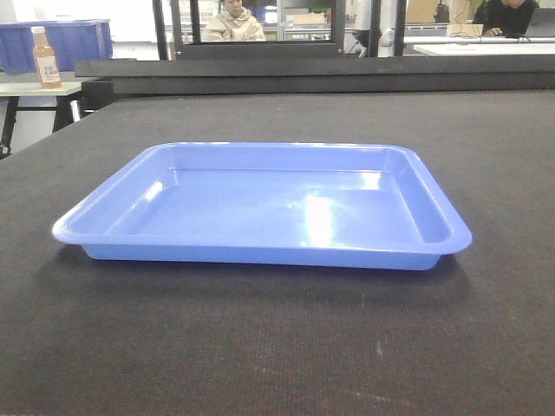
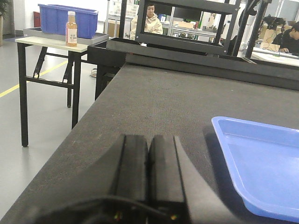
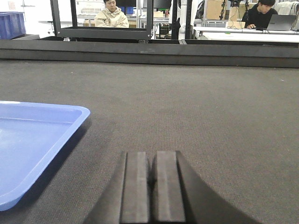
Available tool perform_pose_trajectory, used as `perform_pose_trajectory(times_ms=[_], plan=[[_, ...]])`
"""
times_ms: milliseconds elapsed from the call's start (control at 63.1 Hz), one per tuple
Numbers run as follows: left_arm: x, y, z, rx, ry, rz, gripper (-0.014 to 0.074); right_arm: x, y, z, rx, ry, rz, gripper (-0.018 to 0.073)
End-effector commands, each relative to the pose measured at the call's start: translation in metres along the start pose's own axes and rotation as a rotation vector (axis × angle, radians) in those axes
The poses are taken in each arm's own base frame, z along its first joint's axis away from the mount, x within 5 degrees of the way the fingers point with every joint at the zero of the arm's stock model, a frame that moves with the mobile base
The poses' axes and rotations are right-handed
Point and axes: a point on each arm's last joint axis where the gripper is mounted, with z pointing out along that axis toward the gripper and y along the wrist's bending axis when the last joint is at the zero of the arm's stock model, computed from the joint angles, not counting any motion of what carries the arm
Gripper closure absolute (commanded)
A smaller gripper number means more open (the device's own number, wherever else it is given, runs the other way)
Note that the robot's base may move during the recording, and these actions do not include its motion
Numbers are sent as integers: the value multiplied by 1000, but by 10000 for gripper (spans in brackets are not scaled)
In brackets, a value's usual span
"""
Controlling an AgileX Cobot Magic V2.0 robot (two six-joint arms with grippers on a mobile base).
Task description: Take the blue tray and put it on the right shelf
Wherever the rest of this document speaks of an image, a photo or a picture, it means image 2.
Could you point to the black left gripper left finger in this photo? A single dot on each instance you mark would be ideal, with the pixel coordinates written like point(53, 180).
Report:
point(120, 171)

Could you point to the blue plastic tray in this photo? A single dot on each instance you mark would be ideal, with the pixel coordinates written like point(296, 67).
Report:
point(263, 163)

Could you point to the orange drink bottle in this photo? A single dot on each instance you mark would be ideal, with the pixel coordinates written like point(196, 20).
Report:
point(71, 30)

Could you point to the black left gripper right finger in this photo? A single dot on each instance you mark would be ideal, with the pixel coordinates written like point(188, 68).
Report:
point(176, 187)

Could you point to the blue storage bin on table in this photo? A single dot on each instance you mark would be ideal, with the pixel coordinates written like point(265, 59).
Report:
point(54, 19)

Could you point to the person in black jacket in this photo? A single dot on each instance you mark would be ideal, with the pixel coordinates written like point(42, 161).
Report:
point(288, 40)

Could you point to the black shallow tray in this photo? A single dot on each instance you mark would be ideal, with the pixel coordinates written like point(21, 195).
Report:
point(108, 60)

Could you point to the person in beige hoodie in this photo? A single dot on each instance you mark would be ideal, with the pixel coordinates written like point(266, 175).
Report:
point(152, 23)

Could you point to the black metal shelf frame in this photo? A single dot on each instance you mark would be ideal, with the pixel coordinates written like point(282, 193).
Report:
point(208, 26)

